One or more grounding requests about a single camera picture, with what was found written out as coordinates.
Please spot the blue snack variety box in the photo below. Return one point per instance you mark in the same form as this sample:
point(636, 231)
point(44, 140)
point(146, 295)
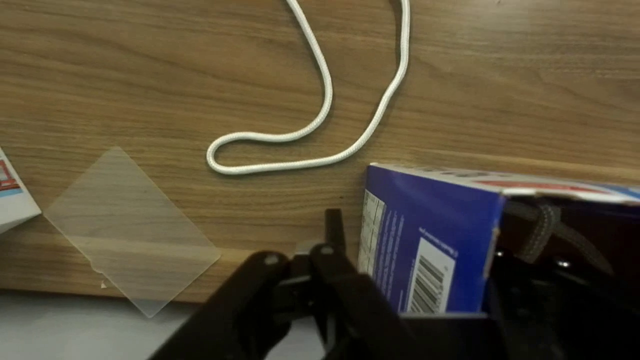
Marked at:
point(427, 226)

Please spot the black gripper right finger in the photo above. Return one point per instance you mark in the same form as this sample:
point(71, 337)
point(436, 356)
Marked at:
point(572, 320)

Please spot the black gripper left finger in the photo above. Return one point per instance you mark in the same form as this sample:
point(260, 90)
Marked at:
point(266, 313)

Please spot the clear plastic sheet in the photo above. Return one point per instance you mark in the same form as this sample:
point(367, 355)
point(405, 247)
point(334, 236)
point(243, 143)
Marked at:
point(133, 232)

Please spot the white product box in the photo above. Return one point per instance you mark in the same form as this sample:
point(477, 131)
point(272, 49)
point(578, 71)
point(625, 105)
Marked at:
point(12, 193)

